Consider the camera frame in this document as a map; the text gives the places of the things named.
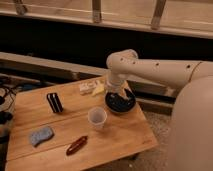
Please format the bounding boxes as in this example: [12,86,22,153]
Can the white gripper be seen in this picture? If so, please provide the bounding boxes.
[92,73,128,96]

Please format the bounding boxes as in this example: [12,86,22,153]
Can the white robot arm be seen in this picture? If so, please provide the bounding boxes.
[105,49,213,171]

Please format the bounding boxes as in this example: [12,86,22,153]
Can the black and white eraser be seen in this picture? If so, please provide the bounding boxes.
[46,93,63,113]

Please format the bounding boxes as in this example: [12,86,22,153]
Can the white snack packet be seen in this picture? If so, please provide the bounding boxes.
[79,80,101,95]

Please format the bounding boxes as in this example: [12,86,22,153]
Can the black bowl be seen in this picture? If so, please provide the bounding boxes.
[105,89,136,113]

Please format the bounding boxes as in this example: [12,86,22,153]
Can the translucent plastic cup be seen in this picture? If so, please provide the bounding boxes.
[87,107,107,131]

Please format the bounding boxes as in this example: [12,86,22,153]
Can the wooden table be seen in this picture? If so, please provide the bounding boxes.
[5,82,157,171]

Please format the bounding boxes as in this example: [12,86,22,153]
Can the reddish brown sausage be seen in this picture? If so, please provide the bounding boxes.
[66,136,88,156]

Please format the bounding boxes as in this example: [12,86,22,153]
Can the blue sponge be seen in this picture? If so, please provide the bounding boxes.
[29,126,54,147]

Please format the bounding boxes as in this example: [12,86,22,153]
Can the black cables at left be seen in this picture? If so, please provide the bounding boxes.
[0,75,18,145]

